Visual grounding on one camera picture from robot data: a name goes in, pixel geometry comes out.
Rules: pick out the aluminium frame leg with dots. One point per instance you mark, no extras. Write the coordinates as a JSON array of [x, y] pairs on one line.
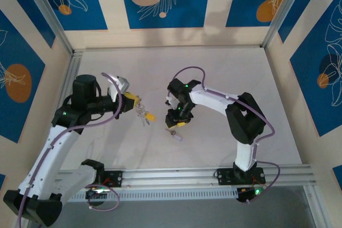
[[314, 209]]

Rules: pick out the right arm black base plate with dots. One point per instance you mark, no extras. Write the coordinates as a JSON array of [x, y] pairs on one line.
[[224, 176]]

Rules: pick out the purple capped key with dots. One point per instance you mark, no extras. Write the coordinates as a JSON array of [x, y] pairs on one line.
[[178, 138]]

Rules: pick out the yellow capped key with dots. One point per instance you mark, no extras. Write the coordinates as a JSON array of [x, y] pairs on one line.
[[151, 117]]

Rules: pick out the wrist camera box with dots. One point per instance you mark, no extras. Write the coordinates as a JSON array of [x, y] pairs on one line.
[[123, 83], [170, 102]]

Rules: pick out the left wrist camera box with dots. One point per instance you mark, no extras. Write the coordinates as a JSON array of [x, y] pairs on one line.
[[123, 83]]

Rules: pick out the metal keyring with yellow tags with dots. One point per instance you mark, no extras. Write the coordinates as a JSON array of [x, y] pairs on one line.
[[141, 110]]

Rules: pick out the aluminium corner post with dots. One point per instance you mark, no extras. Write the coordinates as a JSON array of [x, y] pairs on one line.
[[51, 17], [280, 11]]

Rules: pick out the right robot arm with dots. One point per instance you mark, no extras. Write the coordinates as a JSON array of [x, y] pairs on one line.
[[213, 97]]

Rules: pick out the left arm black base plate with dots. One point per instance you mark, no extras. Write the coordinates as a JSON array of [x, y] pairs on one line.
[[115, 178]]

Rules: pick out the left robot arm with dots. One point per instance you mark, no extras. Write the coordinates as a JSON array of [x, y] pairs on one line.
[[50, 158]]

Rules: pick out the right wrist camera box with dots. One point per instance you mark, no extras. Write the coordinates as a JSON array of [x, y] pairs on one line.
[[170, 102]]

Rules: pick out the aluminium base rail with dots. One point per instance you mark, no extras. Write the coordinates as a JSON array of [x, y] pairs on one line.
[[173, 177]]

